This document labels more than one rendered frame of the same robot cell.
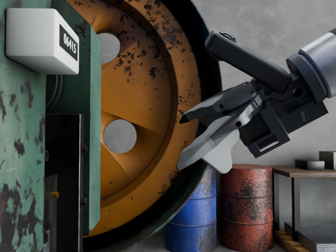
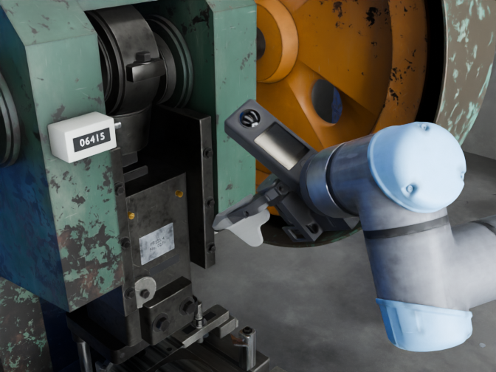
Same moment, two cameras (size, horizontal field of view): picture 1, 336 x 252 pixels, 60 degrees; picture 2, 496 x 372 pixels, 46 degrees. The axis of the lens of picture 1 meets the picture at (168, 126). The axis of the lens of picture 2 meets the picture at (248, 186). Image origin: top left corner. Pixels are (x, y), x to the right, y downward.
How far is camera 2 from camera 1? 0.61 m
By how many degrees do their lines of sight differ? 51
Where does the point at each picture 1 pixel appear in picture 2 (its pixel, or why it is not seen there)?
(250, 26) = not seen: outside the picture
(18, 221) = (84, 241)
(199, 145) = (221, 218)
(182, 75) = (401, 35)
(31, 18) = (56, 136)
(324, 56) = (312, 179)
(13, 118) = (68, 185)
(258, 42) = not seen: outside the picture
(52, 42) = (66, 154)
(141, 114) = (350, 78)
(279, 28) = not seen: outside the picture
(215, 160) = (241, 233)
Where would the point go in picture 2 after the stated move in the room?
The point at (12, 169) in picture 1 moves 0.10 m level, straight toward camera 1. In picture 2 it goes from (72, 215) to (26, 255)
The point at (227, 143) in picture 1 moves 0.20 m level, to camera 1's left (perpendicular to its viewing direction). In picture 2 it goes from (253, 221) to (152, 174)
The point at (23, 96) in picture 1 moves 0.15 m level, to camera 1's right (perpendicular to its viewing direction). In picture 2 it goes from (77, 166) to (150, 204)
